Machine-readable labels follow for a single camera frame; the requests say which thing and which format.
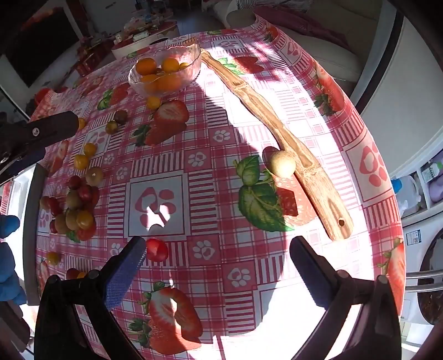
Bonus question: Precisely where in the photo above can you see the grey curved bar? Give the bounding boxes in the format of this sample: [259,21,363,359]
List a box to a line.
[22,163,50,306]

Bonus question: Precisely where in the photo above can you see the purple container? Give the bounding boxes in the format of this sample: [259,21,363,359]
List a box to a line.
[427,179,443,209]

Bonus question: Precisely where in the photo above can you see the white bottle with green label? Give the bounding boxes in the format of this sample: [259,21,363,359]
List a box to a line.
[420,160,443,184]

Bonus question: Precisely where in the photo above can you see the pink blanket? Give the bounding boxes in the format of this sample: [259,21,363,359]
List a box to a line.
[254,6,351,50]

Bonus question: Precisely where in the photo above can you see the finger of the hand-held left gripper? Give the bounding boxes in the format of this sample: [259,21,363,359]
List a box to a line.
[0,147,46,185]
[0,111,80,159]

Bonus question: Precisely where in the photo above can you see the beige sofa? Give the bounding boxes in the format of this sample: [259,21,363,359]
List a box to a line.
[212,0,368,83]

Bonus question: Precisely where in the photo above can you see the white jug with blue cap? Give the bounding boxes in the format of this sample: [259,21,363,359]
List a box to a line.
[391,175,423,218]

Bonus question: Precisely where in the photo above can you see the clear glass bowl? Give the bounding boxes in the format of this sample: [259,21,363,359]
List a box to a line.
[128,42,202,97]

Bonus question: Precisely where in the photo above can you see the pale green cherry tomato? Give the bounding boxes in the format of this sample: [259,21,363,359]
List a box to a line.
[85,167,104,186]

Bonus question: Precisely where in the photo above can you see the person's left hand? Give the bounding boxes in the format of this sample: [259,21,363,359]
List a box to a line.
[0,215,27,306]

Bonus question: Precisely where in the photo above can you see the pale yellow cherry tomato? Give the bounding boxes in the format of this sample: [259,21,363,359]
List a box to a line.
[269,150,296,177]

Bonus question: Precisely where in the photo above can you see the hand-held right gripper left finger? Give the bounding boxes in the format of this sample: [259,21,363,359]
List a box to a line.
[34,236,148,360]

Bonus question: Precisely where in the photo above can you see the white washing machine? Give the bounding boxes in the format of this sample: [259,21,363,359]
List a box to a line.
[400,216,443,348]

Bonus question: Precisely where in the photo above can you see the pile of mixed cherry tomatoes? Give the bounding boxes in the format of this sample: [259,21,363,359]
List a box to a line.
[40,175,101,242]

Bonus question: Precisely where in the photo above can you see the long wooden bamboo-shaped tray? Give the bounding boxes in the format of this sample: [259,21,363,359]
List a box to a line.
[200,48,354,242]

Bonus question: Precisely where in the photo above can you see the chrome metal rail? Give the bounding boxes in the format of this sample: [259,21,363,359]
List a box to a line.
[404,269,443,295]

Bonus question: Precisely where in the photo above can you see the black television screen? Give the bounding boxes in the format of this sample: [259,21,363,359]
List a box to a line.
[5,5,83,88]

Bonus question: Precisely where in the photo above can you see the white and red coffee table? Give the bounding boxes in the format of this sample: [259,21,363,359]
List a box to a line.
[111,20,179,60]

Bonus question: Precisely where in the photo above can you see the strawberry print tablecloth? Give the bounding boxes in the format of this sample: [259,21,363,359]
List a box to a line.
[29,14,406,360]

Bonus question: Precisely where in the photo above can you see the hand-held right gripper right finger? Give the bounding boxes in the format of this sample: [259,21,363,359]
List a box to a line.
[289,236,404,360]

